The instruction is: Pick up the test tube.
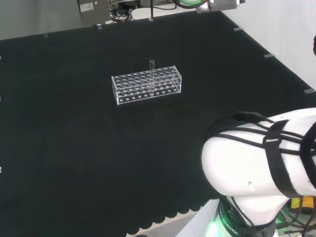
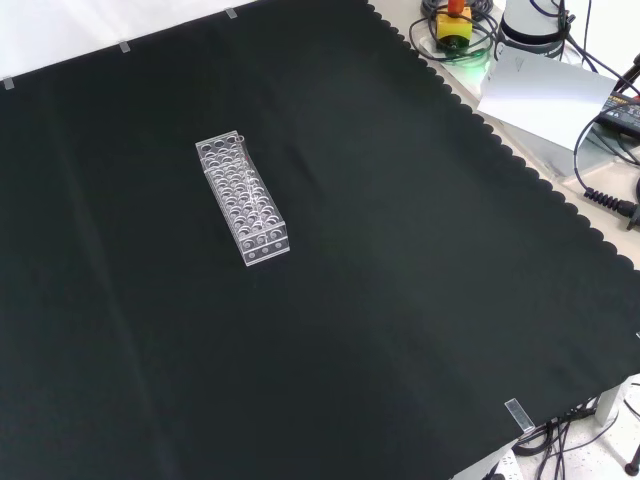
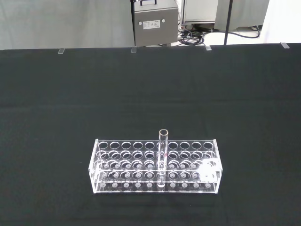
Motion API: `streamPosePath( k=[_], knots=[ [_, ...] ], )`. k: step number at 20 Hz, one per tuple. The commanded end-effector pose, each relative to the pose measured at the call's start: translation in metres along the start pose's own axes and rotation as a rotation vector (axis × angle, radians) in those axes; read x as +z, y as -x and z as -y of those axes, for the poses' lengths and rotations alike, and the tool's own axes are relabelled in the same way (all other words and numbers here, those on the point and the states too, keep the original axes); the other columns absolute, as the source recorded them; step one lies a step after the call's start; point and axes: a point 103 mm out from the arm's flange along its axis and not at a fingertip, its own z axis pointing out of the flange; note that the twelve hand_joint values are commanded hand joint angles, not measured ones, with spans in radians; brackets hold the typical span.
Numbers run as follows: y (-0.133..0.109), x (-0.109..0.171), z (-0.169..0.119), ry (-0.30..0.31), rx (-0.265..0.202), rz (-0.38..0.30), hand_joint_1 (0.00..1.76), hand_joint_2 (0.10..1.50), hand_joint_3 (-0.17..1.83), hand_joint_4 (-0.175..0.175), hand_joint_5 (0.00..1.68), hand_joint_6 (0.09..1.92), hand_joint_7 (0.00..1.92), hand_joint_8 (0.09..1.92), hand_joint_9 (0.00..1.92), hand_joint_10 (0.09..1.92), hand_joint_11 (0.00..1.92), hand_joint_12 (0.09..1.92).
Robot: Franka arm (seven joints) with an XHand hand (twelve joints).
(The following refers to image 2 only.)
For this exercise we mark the yellow stop button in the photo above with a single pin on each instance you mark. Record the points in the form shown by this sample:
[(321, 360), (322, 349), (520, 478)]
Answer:
[(452, 27)]

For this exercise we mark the white power strip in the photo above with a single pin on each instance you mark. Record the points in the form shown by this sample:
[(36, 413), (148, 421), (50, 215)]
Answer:
[(505, 465)]

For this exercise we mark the clear test tube rack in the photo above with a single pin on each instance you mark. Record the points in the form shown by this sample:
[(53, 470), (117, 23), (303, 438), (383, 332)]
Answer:
[(235, 200)]

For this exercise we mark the pale board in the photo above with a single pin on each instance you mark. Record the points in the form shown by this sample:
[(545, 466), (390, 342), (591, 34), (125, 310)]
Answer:
[(540, 95)]

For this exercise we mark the black power adapter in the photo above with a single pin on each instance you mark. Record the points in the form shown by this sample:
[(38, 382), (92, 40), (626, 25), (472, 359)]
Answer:
[(622, 112)]

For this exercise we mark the black tripod leg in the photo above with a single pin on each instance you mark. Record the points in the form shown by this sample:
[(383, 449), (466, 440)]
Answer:
[(631, 72)]

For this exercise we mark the black tripod foot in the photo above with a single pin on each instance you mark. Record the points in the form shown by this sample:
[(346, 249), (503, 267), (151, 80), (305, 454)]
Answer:
[(633, 457)]

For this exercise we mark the clear glass test tube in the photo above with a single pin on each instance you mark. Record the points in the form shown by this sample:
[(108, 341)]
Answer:
[(246, 160)]

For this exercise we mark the black bench cloth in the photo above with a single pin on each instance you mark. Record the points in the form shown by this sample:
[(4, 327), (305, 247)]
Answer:
[(350, 300)]

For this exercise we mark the grey table leg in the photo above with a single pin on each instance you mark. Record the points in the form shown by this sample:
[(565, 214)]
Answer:
[(606, 402)]

